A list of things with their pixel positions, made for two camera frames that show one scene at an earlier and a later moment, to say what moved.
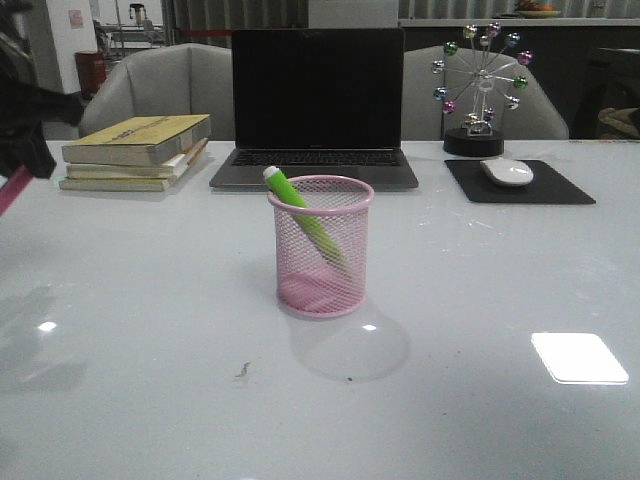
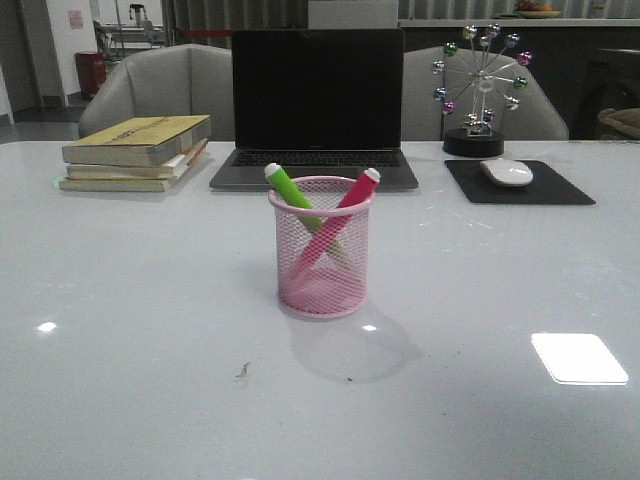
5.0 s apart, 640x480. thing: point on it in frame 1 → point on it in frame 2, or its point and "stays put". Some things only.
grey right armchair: x=447 y=88 stays put
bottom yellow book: x=117 y=184 stays put
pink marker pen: x=16 y=183 → x=337 y=225
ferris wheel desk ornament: x=480 y=80 stays put
